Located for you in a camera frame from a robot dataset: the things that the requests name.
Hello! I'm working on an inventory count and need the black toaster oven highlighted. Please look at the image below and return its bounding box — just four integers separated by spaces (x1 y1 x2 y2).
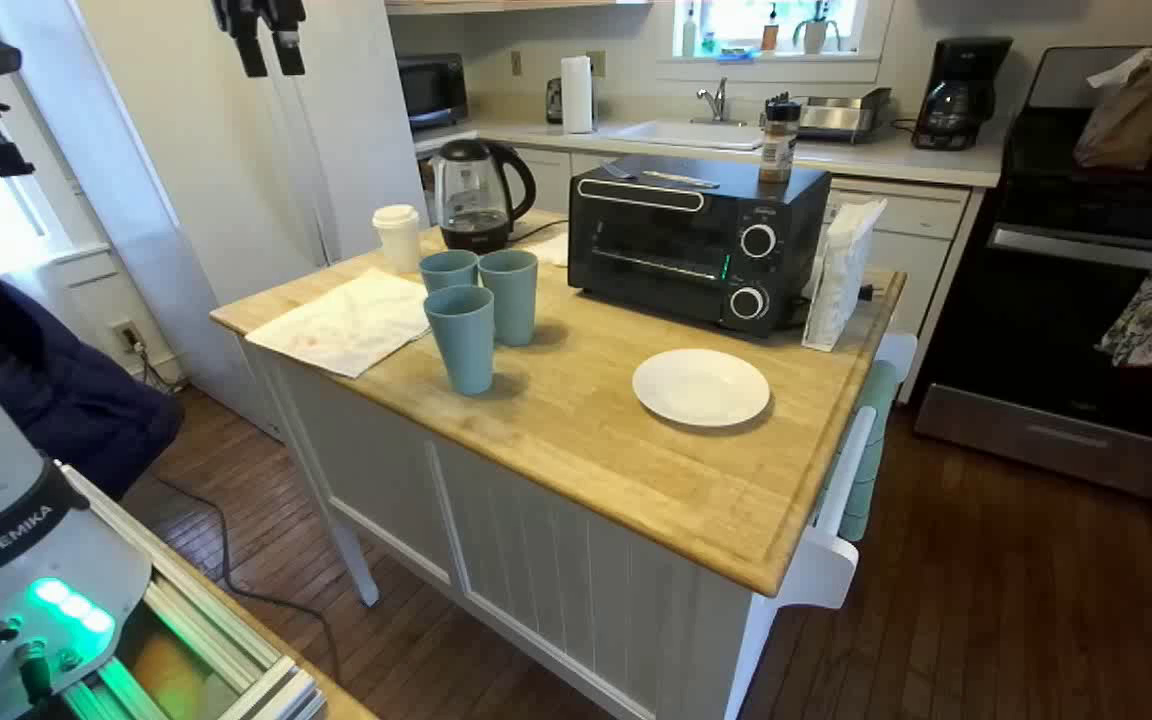
565 156 837 338

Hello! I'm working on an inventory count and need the kitchen window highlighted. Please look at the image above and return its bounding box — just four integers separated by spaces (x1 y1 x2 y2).
666 0 891 65

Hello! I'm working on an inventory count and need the teal hanging towel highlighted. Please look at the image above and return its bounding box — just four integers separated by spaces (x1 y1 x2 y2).
837 357 903 545

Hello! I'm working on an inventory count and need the white kitchen sink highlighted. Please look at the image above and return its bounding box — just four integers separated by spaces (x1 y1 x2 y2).
600 116 769 152

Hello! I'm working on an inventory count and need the light blue plastic cup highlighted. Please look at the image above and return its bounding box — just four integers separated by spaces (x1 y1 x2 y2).
414 247 485 299
470 247 545 351
420 281 501 401

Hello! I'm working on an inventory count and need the black kitchen stove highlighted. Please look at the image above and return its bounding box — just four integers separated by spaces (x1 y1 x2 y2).
912 41 1152 518

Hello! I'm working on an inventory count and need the spice jar with dark lid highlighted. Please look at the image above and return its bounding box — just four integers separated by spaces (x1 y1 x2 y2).
754 91 802 188

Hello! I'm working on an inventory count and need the black microwave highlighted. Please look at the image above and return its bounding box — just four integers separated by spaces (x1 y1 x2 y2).
397 52 470 134

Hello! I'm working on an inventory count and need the white paper bag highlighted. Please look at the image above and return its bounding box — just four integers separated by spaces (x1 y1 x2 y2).
797 195 891 357

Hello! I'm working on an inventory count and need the black coffee maker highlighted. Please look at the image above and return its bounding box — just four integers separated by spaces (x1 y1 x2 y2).
906 32 1015 152

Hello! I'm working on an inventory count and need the brown paper bag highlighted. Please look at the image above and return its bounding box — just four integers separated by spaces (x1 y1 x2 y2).
1070 37 1152 175

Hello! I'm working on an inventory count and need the wooden top white kitchen island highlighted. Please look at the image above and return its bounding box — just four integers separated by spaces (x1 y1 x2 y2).
206 203 921 720

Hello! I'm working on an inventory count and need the white paper towel roll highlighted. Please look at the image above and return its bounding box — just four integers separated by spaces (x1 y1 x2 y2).
556 52 600 134

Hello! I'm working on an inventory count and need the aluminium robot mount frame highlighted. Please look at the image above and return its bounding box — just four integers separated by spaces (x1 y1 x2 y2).
51 455 381 720

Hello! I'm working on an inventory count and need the white round plate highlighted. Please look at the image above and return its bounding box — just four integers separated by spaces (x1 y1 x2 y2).
628 343 775 431

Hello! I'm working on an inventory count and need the white wall outlet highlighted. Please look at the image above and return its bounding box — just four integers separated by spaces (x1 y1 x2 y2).
105 315 149 359

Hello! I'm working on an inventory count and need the white stained cloth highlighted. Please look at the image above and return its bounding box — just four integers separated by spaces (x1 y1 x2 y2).
245 264 431 378

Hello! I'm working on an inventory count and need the chrome sink faucet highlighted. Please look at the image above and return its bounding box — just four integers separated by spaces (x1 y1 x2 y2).
690 70 737 128

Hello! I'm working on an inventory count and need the glass electric kettle black base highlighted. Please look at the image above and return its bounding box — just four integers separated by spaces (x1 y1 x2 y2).
414 134 539 255

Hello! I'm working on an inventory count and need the black floor cable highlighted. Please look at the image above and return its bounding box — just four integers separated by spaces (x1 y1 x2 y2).
150 472 340 644

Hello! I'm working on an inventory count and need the white lidded paper cup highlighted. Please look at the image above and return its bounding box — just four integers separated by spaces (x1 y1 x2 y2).
369 198 422 281

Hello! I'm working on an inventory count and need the dark blue jacket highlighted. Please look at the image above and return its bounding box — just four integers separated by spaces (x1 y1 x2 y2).
0 243 186 499

